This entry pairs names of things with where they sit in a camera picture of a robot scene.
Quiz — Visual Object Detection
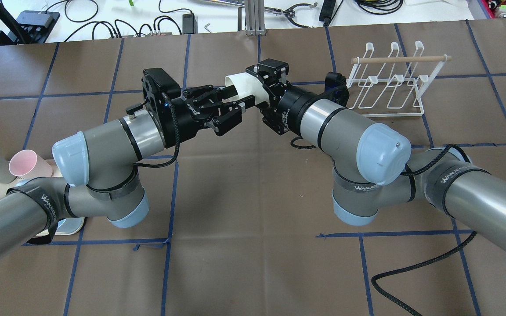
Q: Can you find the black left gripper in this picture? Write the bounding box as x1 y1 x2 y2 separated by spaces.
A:
165 85 242 146

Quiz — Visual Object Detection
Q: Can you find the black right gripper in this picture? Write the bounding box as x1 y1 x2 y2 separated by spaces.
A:
246 59 311 136

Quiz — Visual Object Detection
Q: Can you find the white plastic cup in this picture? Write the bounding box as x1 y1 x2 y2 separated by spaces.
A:
224 72 269 105

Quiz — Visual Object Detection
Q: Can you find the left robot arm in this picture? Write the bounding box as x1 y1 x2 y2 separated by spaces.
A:
0 83 257 259

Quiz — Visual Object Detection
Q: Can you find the pink plastic cup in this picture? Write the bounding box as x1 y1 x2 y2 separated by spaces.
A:
8 149 54 179

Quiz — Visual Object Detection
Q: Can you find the black power adapter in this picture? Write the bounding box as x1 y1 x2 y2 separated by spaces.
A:
318 0 336 25

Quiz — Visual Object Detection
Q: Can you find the aluminium frame post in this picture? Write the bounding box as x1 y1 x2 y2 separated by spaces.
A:
244 0 266 36

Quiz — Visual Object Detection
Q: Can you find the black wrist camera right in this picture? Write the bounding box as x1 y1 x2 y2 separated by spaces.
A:
325 72 350 107

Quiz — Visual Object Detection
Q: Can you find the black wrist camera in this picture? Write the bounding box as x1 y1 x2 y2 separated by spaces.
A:
325 72 350 107
142 68 181 115

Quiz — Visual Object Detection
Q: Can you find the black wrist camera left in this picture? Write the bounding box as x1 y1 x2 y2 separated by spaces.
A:
142 68 181 115

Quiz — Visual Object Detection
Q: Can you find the coiled black cable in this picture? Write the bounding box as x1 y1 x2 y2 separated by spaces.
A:
355 0 404 15

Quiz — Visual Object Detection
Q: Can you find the white wire cup rack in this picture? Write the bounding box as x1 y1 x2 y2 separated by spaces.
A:
346 41 452 118

